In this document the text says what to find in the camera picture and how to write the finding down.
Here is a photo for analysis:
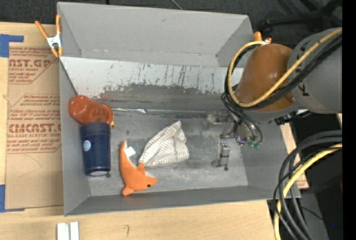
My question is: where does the grey metal bin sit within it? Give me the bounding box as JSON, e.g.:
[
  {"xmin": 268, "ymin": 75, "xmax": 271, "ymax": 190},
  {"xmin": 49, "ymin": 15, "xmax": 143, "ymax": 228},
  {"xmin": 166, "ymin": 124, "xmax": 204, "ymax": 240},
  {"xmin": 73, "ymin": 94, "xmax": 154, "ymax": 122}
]
[{"xmin": 56, "ymin": 1, "xmax": 301, "ymax": 217}]

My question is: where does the dark blue cup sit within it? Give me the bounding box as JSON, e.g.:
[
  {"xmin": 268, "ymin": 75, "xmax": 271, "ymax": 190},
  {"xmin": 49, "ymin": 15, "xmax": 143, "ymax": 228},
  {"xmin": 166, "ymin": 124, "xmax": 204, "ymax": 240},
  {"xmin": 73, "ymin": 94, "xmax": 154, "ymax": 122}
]
[{"xmin": 79, "ymin": 121, "xmax": 112, "ymax": 177}]

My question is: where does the white striped cloth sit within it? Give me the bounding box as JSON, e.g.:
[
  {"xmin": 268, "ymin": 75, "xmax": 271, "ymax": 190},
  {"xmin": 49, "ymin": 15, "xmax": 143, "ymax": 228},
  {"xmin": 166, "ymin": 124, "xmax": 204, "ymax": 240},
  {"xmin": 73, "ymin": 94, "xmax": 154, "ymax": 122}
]
[{"xmin": 137, "ymin": 120, "xmax": 190, "ymax": 168}]

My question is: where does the orange plush toy fish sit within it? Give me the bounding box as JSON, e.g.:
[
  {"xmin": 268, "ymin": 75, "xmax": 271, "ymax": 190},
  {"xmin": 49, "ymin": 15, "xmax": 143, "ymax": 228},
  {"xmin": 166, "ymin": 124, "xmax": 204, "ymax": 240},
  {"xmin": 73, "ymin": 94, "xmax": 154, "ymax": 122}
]
[{"xmin": 119, "ymin": 139, "xmax": 159, "ymax": 197}]

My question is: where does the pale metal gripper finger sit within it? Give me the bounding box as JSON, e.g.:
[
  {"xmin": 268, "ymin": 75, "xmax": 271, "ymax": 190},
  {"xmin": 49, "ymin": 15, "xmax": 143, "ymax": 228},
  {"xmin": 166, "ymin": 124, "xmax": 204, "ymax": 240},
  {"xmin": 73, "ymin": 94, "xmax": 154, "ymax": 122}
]
[
  {"xmin": 218, "ymin": 140, "xmax": 232, "ymax": 169},
  {"xmin": 206, "ymin": 113, "xmax": 224, "ymax": 125}
]

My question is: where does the brown cardboard board, red print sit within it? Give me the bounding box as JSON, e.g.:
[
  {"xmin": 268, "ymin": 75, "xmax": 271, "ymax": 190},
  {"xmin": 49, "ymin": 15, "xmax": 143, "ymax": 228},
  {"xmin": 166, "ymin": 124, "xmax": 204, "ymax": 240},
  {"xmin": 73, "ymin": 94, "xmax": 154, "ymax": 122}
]
[{"xmin": 0, "ymin": 21, "xmax": 65, "ymax": 212}]

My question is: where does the black cylinder on white bracket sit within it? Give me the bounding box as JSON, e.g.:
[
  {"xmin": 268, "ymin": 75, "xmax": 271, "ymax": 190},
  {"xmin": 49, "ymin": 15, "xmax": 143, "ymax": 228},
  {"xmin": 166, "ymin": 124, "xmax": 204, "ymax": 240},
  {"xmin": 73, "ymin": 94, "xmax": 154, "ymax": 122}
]
[{"xmin": 274, "ymin": 114, "xmax": 292, "ymax": 126}]

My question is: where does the orange translucent plastic cup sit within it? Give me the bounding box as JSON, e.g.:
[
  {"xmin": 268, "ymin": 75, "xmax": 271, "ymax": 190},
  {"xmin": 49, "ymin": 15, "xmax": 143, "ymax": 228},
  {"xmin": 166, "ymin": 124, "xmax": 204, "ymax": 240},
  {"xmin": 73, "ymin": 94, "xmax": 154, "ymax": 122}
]
[{"xmin": 68, "ymin": 94, "xmax": 115, "ymax": 127}]

